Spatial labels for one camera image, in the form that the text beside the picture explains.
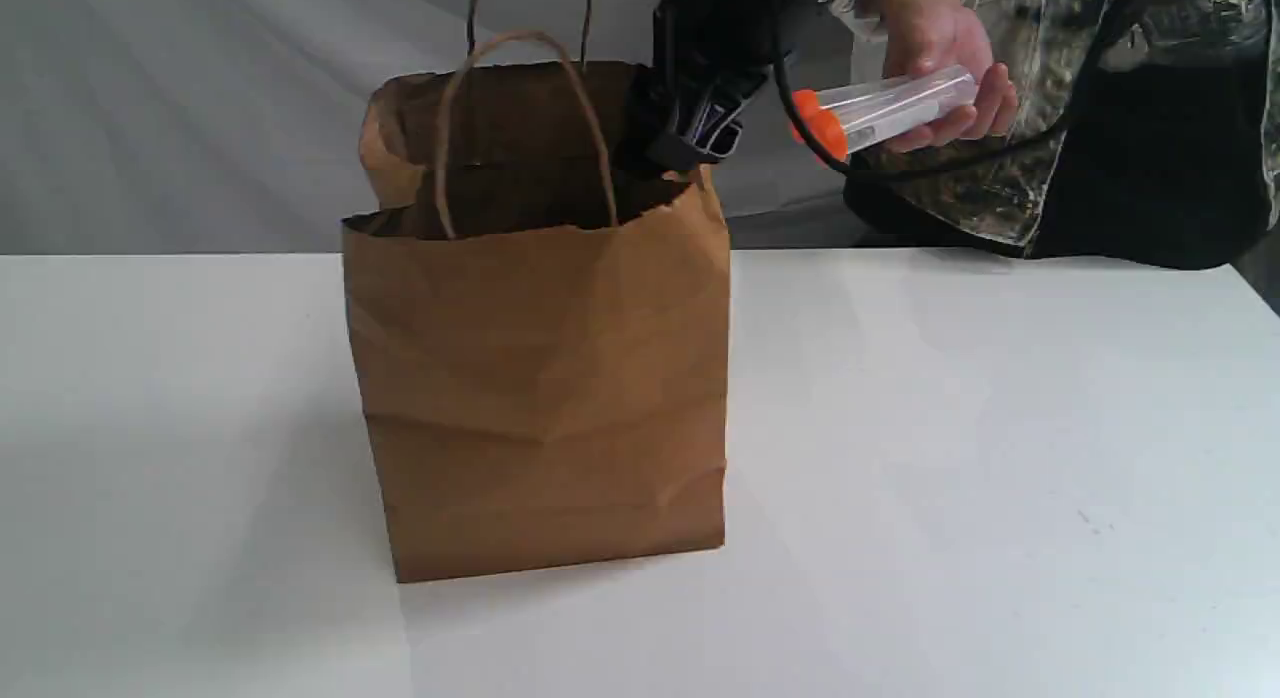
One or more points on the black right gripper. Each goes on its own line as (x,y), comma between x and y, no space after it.
(710,58)

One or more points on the clear tube orange cap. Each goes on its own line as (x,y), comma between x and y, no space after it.
(847,119)

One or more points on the brown paper bag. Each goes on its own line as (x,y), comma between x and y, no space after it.
(541,340)

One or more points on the person's hand holding tube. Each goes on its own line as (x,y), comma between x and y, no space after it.
(926,36)

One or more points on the camouflage jacket person torso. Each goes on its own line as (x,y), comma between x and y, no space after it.
(1146,131)

